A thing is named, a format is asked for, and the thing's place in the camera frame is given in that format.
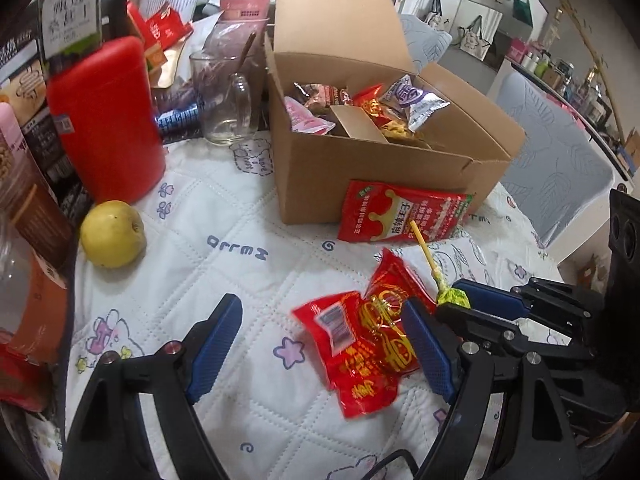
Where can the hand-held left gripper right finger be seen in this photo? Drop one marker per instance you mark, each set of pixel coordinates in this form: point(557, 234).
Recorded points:
point(425, 355)

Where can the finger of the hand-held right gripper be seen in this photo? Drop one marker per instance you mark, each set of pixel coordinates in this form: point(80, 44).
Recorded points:
point(480, 327)
point(492, 300)

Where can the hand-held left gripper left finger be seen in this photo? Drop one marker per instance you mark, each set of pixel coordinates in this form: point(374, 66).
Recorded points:
point(215, 350)

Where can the green lollipop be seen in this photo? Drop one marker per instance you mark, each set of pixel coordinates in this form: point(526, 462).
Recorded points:
point(452, 298)

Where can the small red snack packet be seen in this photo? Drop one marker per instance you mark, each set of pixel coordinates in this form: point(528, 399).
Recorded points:
point(372, 102)
point(350, 355)
point(395, 280)

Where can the large red snack packet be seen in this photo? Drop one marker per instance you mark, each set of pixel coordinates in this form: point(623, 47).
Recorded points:
point(400, 212)

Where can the purple snack packet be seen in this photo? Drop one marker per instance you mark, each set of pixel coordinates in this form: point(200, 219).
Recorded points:
point(412, 102)

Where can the pink triangular snack packet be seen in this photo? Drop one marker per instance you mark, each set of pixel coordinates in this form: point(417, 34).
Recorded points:
point(305, 117)

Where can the white quilted tablecloth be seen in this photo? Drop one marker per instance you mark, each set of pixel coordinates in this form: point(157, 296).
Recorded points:
point(225, 220)

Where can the white cabinet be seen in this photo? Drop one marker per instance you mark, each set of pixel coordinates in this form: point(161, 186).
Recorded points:
point(600, 152)

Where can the small printed cardboard box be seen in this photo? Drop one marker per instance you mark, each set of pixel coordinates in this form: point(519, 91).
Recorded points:
point(631, 150)

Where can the grey leaf-pattern chair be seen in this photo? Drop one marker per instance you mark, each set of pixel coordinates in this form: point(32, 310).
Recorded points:
point(425, 42)
point(550, 160)

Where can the yellow apple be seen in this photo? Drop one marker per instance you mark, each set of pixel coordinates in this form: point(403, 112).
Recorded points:
point(112, 235)

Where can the orange carton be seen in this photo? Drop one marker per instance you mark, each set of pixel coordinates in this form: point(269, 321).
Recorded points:
point(40, 305)

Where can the blue white small packet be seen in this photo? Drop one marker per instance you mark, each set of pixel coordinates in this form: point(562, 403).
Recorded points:
point(177, 120)

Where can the row of toiletry bottles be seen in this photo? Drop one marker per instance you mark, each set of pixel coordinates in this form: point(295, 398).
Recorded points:
point(537, 62)

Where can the glass mug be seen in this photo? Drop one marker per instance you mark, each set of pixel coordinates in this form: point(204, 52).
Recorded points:
point(225, 105)

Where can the black pouch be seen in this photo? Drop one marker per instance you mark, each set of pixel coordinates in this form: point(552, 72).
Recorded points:
point(55, 160)

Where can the red canister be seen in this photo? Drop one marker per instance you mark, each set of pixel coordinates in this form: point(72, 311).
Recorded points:
point(105, 120)

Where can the bamboo pole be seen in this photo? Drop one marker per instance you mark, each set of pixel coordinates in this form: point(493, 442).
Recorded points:
point(585, 30)

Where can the striped snack packet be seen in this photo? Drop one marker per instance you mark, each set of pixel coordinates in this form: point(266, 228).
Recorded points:
point(320, 95)

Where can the canvas tote bag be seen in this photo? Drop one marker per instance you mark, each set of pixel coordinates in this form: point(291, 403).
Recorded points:
point(439, 15)

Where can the gold foil packet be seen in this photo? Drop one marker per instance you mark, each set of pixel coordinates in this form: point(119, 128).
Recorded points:
point(167, 62)

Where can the wooden stirrer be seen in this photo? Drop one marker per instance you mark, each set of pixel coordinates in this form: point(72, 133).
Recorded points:
point(246, 52)

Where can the red foil packet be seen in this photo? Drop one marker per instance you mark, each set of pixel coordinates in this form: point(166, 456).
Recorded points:
point(162, 25)

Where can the pink paper cup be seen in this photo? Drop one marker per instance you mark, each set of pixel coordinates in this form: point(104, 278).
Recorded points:
point(245, 9)

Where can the white slotted basket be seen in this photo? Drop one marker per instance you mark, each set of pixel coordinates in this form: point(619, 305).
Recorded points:
point(170, 0)

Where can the dark label jar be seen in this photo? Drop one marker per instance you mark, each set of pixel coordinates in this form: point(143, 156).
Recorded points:
point(70, 15)

